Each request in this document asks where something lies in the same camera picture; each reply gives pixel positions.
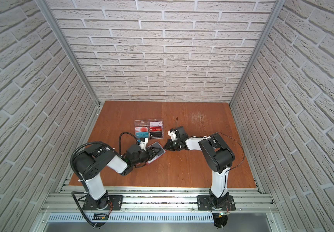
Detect red leather card holder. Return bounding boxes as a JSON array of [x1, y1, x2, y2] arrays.
[[147, 142, 166, 165]]

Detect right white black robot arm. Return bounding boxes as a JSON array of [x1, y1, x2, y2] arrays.
[[164, 126, 235, 209]]

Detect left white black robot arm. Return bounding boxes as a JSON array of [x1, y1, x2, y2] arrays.
[[70, 142, 165, 210]]

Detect teal card in organizer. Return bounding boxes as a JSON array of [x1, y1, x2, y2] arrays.
[[135, 131, 149, 139]]

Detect black cards in organizer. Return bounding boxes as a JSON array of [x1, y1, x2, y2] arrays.
[[150, 131, 163, 138]]

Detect white red-dot card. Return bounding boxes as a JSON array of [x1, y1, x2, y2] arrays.
[[135, 126, 149, 132]]

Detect red card in organizer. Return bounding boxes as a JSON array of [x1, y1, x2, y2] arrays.
[[150, 126, 163, 132]]

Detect clear acrylic card organizer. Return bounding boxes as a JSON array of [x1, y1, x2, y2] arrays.
[[134, 119, 164, 139]]

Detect white VIP card in organizer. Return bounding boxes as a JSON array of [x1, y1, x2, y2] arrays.
[[150, 121, 163, 127]]

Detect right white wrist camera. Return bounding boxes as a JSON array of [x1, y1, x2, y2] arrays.
[[167, 129, 177, 141]]

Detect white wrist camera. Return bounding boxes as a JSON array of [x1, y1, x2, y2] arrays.
[[139, 138, 149, 150], [167, 129, 177, 141]]

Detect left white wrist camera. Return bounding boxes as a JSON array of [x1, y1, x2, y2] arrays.
[[139, 138, 149, 150]]

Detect aluminium mounting rail frame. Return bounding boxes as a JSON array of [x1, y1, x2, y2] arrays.
[[31, 186, 285, 232]]

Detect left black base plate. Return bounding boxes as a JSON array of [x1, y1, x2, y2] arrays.
[[82, 195, 123, 211]]

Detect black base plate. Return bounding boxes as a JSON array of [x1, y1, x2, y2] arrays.
[[82, 195, 123, 211], [197, 195, 236, 212]]

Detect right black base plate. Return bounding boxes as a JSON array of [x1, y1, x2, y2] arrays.
[[197, 195, 236, 212]]

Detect left black corrugated cable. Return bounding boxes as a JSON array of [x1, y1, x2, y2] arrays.
[[70, 131, 139, 228]]

